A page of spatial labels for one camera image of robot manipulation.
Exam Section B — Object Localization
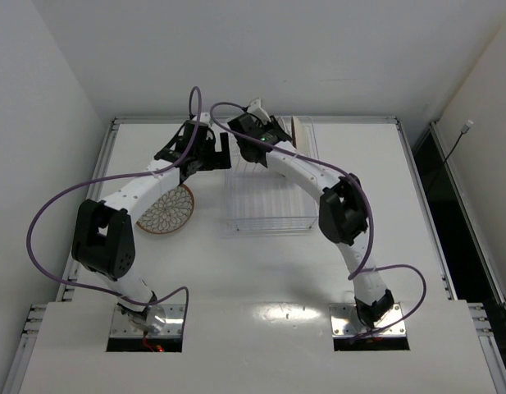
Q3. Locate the floral plate brown rim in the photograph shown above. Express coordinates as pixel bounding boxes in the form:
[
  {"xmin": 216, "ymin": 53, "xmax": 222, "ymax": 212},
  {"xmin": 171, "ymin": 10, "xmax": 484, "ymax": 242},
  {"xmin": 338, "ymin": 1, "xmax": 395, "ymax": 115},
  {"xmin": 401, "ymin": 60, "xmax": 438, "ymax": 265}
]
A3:
[
  {"xmin": 290, "ymin": 116, "xmax": 310, "ymax": 156},
  {"xmin": 136, "ymin": 185, "xmax": 195, "ymax": 235}
]

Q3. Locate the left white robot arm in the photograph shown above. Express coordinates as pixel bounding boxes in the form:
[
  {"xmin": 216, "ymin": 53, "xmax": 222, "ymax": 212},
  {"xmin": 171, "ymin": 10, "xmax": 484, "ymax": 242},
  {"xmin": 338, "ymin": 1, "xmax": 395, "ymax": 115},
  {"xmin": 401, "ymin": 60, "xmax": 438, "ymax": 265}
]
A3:
[{"xmin": 71, "ymin": 120, "xmax": 231, "ymax": 316}]

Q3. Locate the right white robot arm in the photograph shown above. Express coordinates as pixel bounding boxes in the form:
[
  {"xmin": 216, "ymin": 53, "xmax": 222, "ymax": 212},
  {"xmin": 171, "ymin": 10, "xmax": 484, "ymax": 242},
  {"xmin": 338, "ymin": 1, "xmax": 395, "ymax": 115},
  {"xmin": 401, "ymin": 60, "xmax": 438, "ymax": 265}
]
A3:
[{"xmin": 227, "ymin": 112, "xmax": 394, "ymax": 328}]

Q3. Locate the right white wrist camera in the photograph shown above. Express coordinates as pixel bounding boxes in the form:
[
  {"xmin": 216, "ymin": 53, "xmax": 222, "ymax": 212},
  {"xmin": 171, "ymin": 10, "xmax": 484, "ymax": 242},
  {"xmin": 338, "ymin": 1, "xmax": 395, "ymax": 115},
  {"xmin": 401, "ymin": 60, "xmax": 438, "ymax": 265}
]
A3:
[{"xmin": 246, "ymin": 98, "xmax": 271, "ymax": 124}]

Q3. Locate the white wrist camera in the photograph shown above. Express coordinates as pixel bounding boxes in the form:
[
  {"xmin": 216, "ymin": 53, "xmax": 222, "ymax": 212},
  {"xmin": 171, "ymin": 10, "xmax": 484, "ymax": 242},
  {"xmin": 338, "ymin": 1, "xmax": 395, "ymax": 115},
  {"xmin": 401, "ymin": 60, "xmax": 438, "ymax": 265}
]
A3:
[
  {"xmin": 190, "ymin": 112, "xmax": 212, "ymax": 126},
  {"xmin": 246, "ymin": 98, "xmax": 271, "ymax": 124}
]

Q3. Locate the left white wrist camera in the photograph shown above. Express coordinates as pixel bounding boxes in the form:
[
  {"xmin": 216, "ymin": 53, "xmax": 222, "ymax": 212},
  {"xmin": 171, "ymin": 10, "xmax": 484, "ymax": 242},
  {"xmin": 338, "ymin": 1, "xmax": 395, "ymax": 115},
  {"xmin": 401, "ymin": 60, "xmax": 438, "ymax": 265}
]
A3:
[{"xmin": 190, "ymin": 112, "xmax": 212, "ymax": 126}]

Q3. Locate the white wire dish rack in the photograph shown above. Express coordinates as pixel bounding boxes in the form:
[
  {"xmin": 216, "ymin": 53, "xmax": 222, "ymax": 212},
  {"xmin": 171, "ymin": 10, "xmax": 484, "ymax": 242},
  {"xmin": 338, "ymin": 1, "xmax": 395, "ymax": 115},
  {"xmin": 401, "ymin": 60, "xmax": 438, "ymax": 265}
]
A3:
[{"xmin": 225, "ymin": 136, "xmax": 318, "ymax": 234}]

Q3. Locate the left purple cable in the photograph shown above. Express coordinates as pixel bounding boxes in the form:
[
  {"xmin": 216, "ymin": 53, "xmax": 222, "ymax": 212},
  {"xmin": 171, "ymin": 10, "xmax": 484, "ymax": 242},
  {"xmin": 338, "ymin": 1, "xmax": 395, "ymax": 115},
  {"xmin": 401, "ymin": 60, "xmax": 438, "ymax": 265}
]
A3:
[{"xmin": 26, "ymin": 85, "xmax": 215, "ymax": 329}]

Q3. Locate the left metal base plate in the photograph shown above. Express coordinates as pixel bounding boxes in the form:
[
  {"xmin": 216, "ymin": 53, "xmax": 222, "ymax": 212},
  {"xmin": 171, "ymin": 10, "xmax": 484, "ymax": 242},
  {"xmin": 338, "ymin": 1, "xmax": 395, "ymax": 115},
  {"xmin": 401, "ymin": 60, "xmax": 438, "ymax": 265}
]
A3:
[{"xmin": 110, "ymin": 304, "xmax": 185, "ymax": 339}]

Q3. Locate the metal base plate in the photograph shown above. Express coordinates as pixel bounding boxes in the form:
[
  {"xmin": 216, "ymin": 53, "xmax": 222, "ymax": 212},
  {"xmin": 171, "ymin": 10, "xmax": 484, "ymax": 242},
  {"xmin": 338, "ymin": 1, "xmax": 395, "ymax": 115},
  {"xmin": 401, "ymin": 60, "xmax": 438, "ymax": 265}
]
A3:
[
  {"xmin": 329, "ymin": 302, "xmax": 403, "ymax": 336},
  {"xmin": 110, "ymin": 304, "xmax": 185, "ymax": 339}
]

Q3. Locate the hanging usb cable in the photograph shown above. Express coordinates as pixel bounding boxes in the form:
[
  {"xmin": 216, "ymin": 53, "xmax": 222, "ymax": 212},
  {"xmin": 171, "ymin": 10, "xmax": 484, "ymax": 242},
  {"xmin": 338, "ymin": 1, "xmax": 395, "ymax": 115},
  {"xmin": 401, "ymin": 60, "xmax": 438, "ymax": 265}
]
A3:
[{"xmin": 443, "ymin": 118, "xmax": 474, "ymax": 165}]

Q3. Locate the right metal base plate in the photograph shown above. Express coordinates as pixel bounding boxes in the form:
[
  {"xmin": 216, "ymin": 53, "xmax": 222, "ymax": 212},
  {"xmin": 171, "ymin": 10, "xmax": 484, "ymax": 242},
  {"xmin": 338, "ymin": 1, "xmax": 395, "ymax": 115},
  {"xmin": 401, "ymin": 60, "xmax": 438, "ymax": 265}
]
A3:
[{"xmin": 329, "ymin": 302, "xmax": 403, "ymax": 336}]

